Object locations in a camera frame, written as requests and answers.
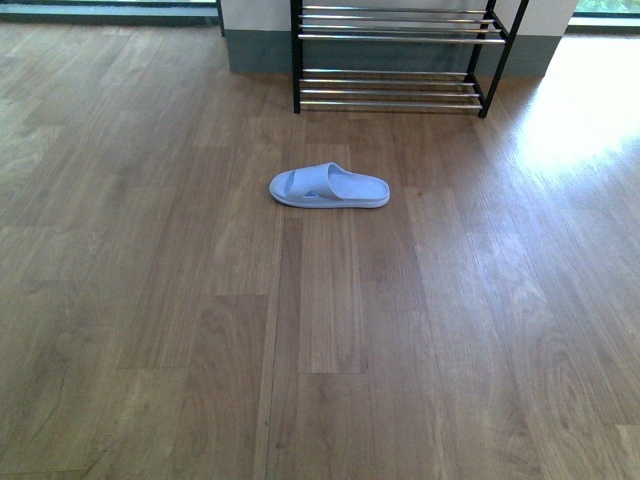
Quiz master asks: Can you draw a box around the light blue slipper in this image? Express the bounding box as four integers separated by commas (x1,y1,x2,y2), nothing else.
269,162,390,209

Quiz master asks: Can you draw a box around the black metal shoe rack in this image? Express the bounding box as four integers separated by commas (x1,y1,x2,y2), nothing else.
290,1,529,118

